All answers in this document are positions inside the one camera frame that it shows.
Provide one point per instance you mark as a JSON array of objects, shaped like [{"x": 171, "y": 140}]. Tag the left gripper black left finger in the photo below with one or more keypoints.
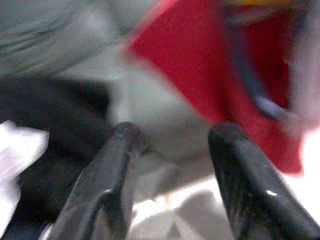
[{"x": 100, "y": 180}]

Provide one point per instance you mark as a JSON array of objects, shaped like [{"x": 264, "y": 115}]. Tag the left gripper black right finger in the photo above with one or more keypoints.
[{"x": 250, "y": 190}]

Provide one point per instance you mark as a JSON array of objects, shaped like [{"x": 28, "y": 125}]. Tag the white garment with grey collar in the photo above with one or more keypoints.
[{"x": 195, "y": 215}]

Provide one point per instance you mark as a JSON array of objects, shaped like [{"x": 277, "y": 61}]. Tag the black cloth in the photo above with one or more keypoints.
[{"x": 55, "y": 120}]

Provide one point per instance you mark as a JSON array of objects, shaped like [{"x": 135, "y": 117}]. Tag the white cloth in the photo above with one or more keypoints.
[{"x": 17, "y": 150}]

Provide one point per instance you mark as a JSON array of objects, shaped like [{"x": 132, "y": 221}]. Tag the red garment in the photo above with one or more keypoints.
[{"x": 195, "y": 62}]

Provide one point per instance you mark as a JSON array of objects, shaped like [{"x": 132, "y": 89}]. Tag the grey green leather sofa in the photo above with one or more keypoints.
[{"x": 50, "y": 37}]

